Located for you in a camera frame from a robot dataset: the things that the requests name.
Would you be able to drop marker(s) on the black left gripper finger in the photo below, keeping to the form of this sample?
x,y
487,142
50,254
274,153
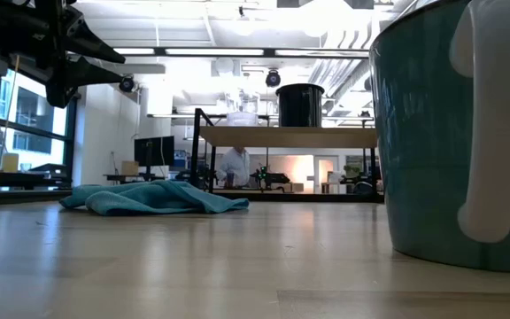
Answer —
x,y
91,73
84,40

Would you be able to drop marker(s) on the black mug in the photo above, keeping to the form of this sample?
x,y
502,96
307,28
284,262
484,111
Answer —
x,y
300,106

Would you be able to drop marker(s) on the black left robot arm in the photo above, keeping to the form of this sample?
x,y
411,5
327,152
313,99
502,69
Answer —
x,y
7,22

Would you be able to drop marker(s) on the background black robot arm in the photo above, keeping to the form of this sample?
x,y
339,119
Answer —
x,y
272,178

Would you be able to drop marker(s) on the round black hanging spotlight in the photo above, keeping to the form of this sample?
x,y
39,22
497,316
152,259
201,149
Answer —
x,y
126,83
273,78

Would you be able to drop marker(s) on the ceiling light strip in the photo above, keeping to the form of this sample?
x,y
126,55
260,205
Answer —
x,y
134,51
215,51
321,53

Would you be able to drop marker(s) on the black computer monitor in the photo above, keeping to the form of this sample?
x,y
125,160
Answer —
x,y
154,150

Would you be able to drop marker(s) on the cardboard box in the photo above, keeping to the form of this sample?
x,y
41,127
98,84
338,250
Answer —
x,y
129,168

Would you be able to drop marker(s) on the black side desk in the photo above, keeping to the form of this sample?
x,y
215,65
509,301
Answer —
x,y
47,170

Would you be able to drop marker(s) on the background work table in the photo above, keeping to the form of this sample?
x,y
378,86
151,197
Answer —
x,y
135,177

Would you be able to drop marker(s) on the yellow box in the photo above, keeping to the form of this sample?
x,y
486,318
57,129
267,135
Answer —
x,y
10,162

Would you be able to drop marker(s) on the teal cloth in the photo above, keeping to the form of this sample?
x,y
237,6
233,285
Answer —
x,y
149,199

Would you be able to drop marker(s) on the person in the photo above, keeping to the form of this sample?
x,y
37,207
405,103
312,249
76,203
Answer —
x,y
236,166

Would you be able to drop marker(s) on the black window frame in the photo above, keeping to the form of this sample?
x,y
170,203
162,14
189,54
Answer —
x,y
71,133

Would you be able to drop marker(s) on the black aluminium rig frame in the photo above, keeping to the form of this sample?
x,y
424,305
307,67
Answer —
x,y
25,197

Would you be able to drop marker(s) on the wooden shelf with black frame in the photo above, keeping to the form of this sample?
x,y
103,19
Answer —
x,y
281,136

